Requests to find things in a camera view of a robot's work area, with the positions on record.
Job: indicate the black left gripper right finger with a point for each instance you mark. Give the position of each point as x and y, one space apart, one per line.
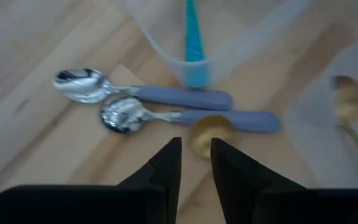
275 205

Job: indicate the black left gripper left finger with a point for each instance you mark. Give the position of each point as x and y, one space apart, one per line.
104 205

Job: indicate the clear plastic bin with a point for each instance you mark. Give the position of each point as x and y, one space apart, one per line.
160 31
315 140

